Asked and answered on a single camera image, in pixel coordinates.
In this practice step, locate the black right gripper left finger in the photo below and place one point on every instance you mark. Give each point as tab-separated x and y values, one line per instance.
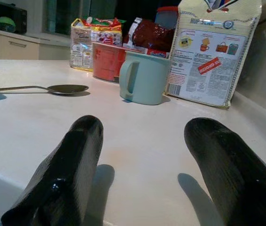
64	176

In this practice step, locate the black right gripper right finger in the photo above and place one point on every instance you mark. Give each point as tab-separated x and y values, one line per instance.
229	176

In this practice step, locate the metal spoon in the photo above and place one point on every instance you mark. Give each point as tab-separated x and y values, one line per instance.
66	89

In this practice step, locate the cream printed food box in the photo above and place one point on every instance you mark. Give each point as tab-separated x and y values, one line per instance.
212	58

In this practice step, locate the red instant noodle cup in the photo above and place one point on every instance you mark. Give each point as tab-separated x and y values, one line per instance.
107	63

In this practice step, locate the pale green plastic mug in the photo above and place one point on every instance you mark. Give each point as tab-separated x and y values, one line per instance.
147	77

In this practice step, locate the yellow clear noodle packet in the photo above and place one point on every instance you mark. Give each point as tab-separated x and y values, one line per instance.
83	44

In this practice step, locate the beige kitchen cabinet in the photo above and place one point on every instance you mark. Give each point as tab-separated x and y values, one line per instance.
17	47

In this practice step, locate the red white blue snack packet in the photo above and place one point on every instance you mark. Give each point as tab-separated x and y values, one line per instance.
157	54

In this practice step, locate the dark red foil bag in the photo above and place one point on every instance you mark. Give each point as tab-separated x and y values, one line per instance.
151	35

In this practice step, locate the green round object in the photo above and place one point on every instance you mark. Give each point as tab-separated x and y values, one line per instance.
5	23

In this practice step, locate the red lidded container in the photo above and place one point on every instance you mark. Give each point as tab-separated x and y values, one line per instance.
166	16

